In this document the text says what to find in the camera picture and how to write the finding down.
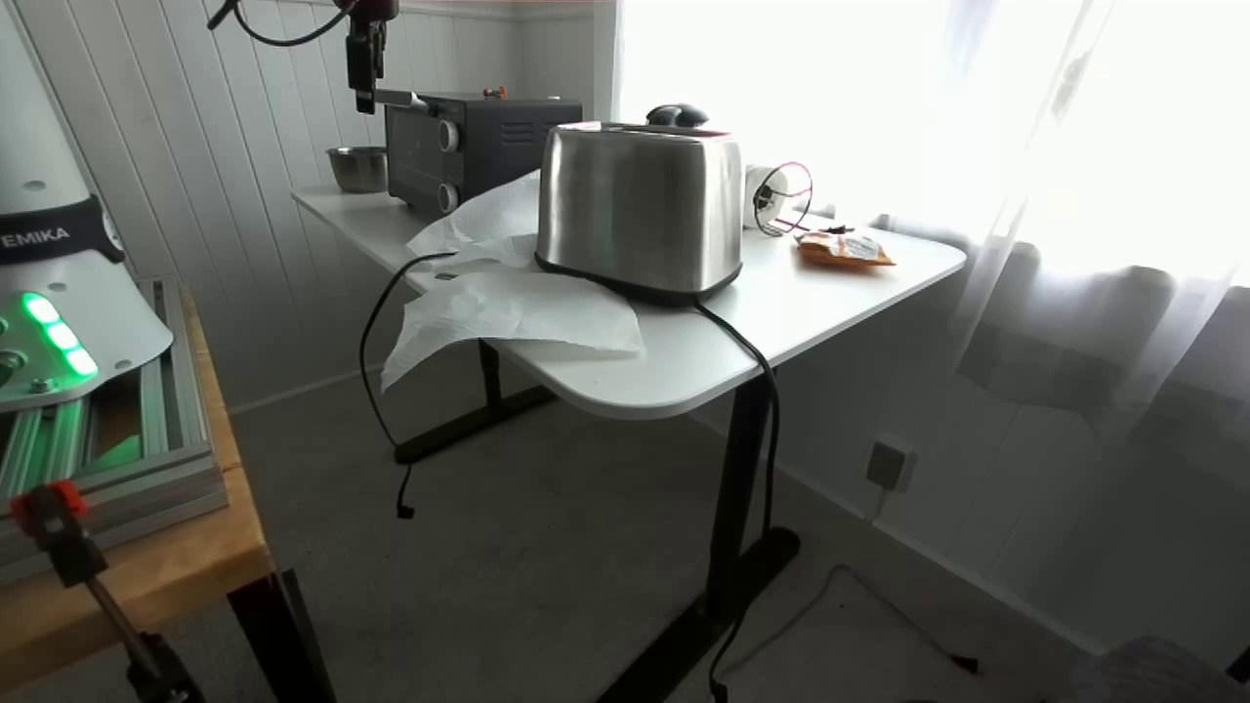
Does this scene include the red black clamp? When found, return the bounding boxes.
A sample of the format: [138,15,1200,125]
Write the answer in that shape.
[6,477,208,703]

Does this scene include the silver bread toaster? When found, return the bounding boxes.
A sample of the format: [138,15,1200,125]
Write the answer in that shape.
[531,119,751,305]

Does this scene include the black toaster power cable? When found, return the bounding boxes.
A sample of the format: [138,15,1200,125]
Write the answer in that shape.
[684,294,790,703]

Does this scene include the orange snack packet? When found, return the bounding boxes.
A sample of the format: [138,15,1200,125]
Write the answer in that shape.
[794,225,898,276]

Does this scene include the glass toaster oven door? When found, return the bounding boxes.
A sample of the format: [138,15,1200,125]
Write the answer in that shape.
[384,106,436,216]

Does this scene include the white sheer curtain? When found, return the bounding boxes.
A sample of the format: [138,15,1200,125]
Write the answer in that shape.
[610,0,1250,672]

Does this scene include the thin floor cable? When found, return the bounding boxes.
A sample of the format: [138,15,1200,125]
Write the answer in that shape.
[774,560,983,681]

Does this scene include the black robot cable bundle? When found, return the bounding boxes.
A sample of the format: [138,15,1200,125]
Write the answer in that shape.
[203,0,359,51]

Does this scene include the black power cable with plug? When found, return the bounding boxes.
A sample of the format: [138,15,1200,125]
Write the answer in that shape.
[355,250,459,525]

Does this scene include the metal bowl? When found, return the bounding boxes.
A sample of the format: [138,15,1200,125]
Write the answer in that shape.
[324,142,389,198]

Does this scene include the aluminium rail frame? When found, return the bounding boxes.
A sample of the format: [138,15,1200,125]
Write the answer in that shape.
[0,276,234,567]

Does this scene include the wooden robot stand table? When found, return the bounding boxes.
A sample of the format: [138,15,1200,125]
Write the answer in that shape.
[0,276,282,694]

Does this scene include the black table frame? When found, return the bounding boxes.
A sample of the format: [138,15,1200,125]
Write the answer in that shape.
[389,341,806,703]

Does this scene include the white crumpled paper sheet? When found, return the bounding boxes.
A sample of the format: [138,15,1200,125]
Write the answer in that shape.
[378,167,652,396]

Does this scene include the black toaster oven body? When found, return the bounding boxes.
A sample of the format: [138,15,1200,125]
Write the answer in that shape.
[378,91,591,222]

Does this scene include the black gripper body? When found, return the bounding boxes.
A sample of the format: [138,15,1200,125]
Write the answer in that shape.
[341,0,398,56]

